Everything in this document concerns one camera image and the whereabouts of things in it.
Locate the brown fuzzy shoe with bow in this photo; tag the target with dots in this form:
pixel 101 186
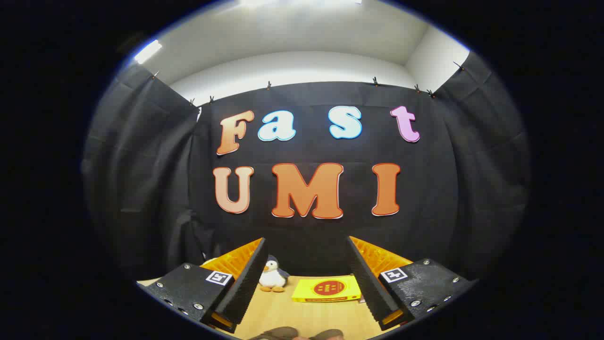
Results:
pixel 278 334
pixel 329 335

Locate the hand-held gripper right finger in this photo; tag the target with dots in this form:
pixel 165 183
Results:
pixel 370 283

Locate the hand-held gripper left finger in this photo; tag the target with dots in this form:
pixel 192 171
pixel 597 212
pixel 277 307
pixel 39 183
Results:
pixel 245 283

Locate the ceiling light panel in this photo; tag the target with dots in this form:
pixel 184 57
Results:
pixel 147 51

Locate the yellow book with red circle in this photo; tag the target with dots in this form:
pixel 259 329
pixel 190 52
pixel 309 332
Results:
pixel 325 289

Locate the blue white penguin plush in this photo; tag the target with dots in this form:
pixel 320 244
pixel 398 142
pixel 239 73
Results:
pixel 272 278

